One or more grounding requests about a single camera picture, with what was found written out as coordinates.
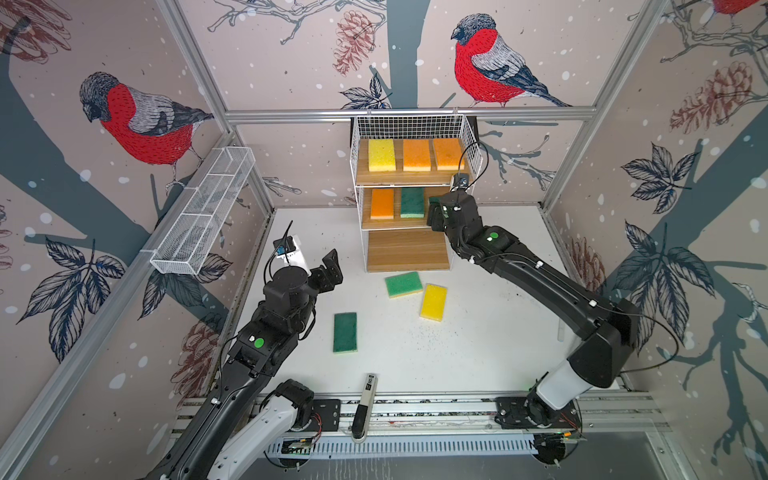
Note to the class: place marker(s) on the white wire wall basket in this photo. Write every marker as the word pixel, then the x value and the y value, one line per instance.
pixel 191 237

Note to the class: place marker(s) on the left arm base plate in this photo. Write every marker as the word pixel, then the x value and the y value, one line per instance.
pixel 317 416

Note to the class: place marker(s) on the black white handheld scraper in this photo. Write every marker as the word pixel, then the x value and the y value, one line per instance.
pixel 361 421

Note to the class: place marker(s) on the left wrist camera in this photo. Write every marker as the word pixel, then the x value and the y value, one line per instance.
pixel 288 253

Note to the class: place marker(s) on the white marker pen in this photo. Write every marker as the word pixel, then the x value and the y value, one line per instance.
pixel 561 331

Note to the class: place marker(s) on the aluminium frame crossbar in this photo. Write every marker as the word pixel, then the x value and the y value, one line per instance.
pixel 298 116

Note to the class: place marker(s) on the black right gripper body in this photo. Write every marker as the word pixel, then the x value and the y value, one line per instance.
pixel 456 245

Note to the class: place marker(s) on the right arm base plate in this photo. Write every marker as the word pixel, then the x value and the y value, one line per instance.
pixel 520 412

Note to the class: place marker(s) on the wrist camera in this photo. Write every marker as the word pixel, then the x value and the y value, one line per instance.
pixel 288 253
pixel 460 182

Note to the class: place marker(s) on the orange sponge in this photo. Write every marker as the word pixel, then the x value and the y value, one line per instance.
pixel 448 153
pixel 382 204
pixel 416 156

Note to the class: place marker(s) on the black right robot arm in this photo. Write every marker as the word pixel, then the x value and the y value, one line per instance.
pixel 608 331

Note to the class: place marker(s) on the light green sponge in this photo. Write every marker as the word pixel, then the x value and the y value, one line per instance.
pixel 403 284

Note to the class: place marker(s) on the white wire wooden shelf unit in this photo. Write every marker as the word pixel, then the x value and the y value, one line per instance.
pixel 400 244

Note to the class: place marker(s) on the yellow sponge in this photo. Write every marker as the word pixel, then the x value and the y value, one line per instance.
pixel 433 303
pixel 381 155

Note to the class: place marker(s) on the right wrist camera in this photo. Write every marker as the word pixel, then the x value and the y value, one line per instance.
pixel 460 182

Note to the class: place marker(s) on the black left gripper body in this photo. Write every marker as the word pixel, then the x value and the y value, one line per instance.
pixel 304 315

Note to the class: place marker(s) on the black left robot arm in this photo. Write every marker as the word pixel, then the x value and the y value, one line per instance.
pixel 259 350

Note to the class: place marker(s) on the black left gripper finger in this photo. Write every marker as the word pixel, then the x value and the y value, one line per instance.
pixel 322 280
pixel 332 267

